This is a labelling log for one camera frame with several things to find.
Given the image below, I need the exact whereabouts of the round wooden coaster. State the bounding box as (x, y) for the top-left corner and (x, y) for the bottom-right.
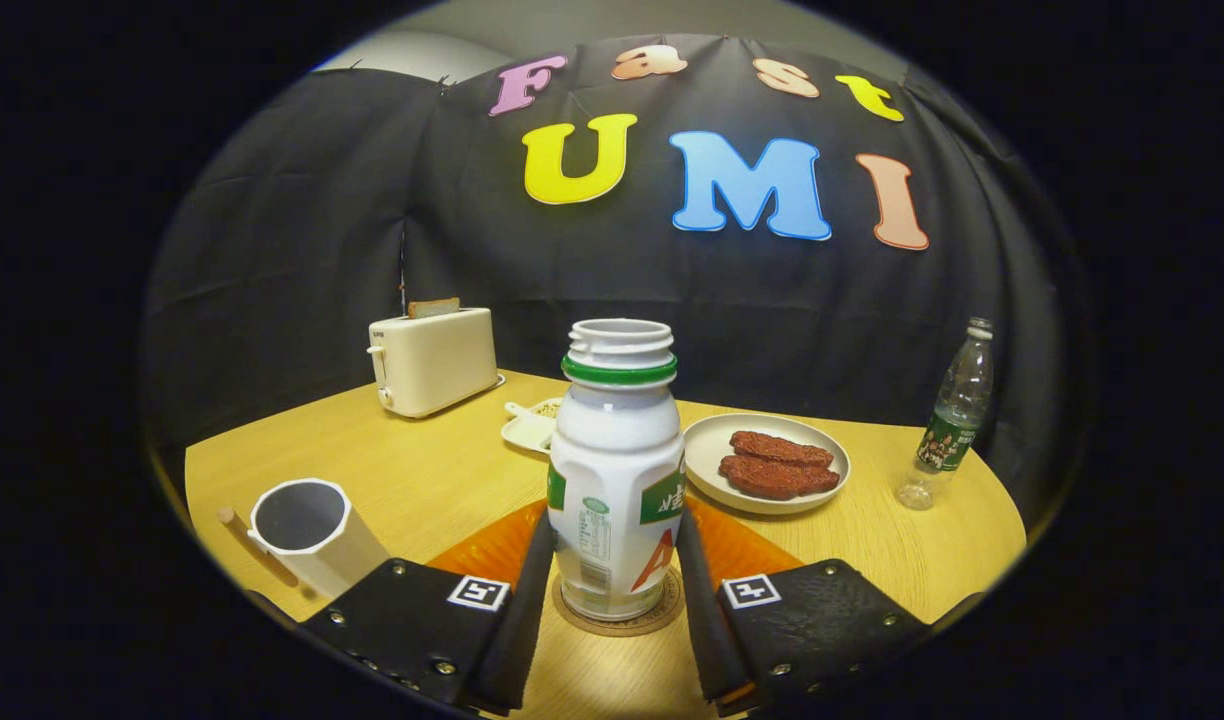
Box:
(551, 565), (685, 638)

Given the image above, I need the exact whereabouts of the round white plate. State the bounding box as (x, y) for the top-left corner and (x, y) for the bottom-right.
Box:
(682, 413), (852, 517)

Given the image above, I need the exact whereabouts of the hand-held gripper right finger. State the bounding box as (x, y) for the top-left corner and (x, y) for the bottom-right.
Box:
(675, 497), (931, 717)

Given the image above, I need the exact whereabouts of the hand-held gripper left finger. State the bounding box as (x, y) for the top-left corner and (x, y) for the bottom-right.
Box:
(300, 498), (557, 717)

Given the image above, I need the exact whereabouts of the cream toaster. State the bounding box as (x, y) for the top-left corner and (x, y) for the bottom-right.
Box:
(367, 306), (506, 420)

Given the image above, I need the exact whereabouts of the reddish brown meat slice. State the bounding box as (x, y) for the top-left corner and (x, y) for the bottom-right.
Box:
(729, 430), (835, 469)
(718, 455), (841, 501)

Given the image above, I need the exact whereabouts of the white juice bottle green label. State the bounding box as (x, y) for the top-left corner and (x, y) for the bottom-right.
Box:
(547, 318), (687, 622)

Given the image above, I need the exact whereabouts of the clear plastic water bottle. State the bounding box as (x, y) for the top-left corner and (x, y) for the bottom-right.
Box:
(896, 317), (995, 512)

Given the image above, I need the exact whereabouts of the white cup with wooden handle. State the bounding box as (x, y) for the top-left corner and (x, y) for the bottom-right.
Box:
(217, 478), (393, 601)

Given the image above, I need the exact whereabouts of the small white divided dish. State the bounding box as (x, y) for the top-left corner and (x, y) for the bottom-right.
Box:
(500, 396), (565, 456)

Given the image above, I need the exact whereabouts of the wooden table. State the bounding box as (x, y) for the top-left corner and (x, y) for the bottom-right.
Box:
(184, 368), (1028, 720)

